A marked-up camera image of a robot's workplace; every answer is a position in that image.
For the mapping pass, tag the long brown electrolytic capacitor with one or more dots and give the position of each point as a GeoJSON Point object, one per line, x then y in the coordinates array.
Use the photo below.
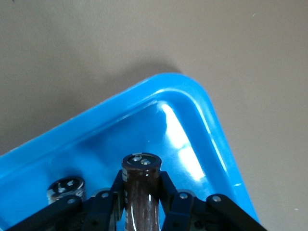
{"type": "Point", "coordinates": [140, 192]}

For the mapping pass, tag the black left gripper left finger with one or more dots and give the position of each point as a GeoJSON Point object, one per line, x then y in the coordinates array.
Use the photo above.
{"type": "Point", "coordinates": [96, 211]}

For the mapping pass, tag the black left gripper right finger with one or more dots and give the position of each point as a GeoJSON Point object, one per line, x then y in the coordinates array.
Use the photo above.
{"type": "Point", "coordinates": [187, 211]}

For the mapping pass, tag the short brown electrolytic capacitor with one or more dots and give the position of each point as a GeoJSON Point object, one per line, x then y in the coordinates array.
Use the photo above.
{"type": "Point", "coordinates": [66, 188]}

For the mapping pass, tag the blue plastic tray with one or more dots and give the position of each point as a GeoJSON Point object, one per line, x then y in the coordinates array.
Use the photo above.
{"type": "Point", "coordinates": [108, 134]}

